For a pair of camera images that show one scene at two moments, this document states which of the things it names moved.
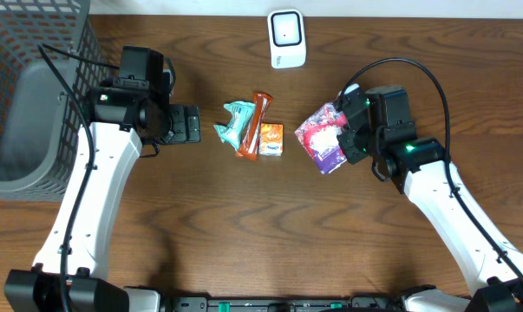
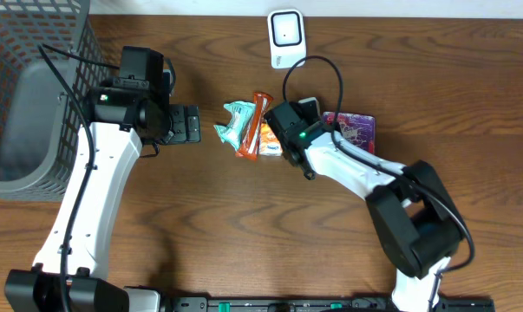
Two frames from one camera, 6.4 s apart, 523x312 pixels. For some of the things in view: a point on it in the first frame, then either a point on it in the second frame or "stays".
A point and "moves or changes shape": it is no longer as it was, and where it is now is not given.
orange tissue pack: x=271 y=139 stays
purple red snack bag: x=318 y=133 moves or changes shape
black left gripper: x=191 y=124 stays
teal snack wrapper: x=241 y=112 stays
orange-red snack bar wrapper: x=250 y=142 stays
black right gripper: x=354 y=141 → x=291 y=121
